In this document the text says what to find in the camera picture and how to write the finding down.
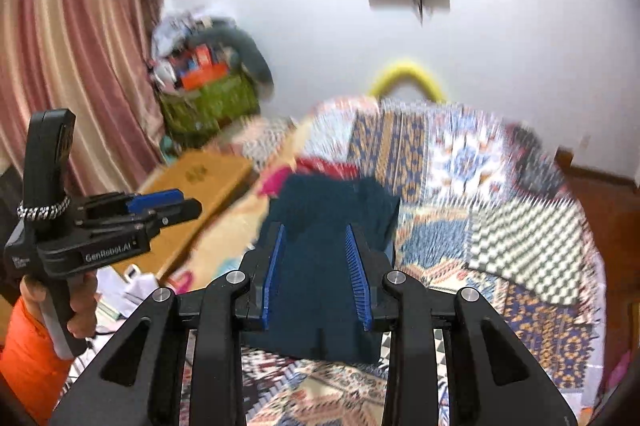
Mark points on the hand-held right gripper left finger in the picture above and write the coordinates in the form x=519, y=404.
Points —
x=272, y=276

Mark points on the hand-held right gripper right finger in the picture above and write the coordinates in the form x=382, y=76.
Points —
x=357, y=276

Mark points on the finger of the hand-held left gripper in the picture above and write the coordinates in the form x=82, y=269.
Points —
x=155, y=201
x=180, y=211

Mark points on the dark teal pants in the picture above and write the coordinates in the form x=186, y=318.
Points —
x=320, y=216

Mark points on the person's left hand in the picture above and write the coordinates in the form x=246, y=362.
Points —
x=85, y=306

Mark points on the flat cardboard box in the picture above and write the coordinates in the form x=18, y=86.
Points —
x=200, y=176

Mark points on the white plastic bag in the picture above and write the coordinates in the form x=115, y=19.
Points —
x=140, y=286

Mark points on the pink cloth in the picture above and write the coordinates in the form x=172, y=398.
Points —
x=272, y=181

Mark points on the green fabric bag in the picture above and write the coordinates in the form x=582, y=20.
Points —
x=215, y=105

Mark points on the red cloth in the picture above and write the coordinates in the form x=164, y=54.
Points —
x=327, y=166

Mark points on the orange box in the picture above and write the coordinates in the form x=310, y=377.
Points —
x=200, y=68

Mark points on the patchwork printed blanket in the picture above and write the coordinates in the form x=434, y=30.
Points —
x=500, y=231

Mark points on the grey cloth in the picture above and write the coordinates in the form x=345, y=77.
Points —
x=250, y=50

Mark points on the striped maroon curtain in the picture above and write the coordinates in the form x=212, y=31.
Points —
x=75, y=30

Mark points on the yellow curved object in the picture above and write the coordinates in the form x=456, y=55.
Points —
x=405, y=68

